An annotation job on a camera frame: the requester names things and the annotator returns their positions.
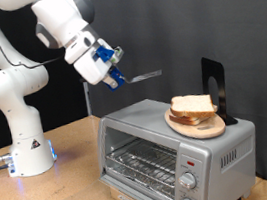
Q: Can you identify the silver toaster oven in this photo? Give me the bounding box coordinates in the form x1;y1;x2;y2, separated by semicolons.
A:
88;83;267;200

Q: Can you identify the vertical metal pole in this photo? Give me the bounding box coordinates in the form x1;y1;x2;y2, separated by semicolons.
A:
81;79;94;117

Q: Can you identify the metal spatula with blue block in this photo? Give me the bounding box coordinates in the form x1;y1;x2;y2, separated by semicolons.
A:
103;60;164;93

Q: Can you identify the black metal bookend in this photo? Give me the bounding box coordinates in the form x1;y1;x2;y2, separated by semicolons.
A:
197;54;239;129

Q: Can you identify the wrist camera on blue mount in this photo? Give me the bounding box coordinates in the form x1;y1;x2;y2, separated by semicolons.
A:
90;41;126;68

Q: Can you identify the wire oven rack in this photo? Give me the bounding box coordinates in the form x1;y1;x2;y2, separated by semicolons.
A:
103;132;184;200

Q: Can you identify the round wooden plate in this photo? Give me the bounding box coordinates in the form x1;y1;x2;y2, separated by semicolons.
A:
163;99;228;145

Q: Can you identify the dark grey backdrop panel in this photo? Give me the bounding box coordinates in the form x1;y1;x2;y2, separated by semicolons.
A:
74;0;267;200

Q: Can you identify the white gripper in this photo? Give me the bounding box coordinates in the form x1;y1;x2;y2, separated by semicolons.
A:
61;26;121;97

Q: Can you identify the black backdrop curtain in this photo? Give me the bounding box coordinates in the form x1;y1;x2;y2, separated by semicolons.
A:
0;0;93;153

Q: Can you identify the white bread slice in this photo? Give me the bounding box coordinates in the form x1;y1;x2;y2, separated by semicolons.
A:
168;108;212;130
168;90;220;123

